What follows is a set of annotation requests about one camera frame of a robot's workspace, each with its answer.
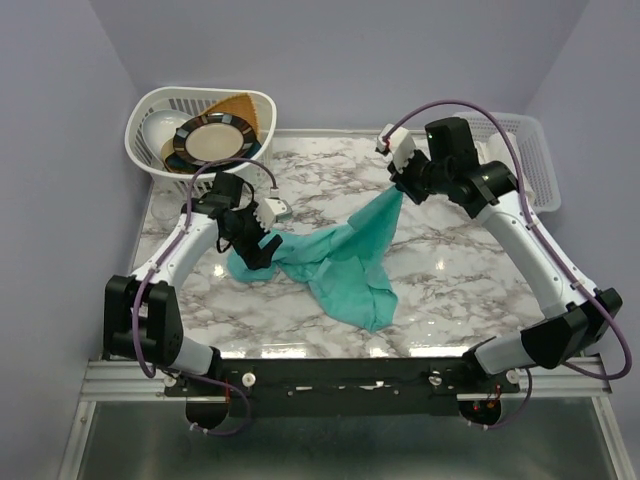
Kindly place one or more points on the white bowl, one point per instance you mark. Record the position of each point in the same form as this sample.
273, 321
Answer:
160, 127

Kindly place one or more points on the teal t shirt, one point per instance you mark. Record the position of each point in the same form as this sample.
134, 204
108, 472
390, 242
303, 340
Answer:
341, 265

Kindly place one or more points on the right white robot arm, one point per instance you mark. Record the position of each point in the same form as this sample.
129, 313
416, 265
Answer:
575, 310

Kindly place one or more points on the clear drinking glass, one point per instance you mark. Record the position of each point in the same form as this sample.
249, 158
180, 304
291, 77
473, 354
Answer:
165, 212

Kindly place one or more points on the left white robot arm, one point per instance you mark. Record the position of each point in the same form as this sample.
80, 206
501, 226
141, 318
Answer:
142, 319

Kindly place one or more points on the striped rim beige plate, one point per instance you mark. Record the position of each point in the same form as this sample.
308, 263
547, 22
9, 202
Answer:
212, 137

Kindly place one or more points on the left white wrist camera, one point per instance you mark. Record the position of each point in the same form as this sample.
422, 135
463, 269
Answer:
270, 211

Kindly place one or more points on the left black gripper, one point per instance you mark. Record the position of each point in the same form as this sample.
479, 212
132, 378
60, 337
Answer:
254, 256

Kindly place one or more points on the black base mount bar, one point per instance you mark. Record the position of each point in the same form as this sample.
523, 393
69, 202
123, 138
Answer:
344, 387

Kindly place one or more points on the rolled white t shirt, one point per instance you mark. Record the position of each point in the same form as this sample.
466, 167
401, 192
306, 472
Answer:
495, 149

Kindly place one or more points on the round white dish basket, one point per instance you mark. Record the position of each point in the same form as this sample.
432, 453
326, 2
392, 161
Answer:
192, 101

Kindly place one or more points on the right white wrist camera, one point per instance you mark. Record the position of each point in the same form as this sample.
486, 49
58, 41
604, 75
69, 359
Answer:
398, 144

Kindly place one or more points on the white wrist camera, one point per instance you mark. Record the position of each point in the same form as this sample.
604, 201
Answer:
398, 144
270, 211

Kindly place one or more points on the aluminium frame rail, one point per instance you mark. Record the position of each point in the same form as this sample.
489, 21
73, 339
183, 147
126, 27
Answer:
108, 381

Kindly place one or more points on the rectangular white mesh basket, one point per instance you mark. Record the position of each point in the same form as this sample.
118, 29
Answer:
536, 164

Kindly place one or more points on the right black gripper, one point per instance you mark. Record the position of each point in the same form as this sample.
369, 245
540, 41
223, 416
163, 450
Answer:
399, 179

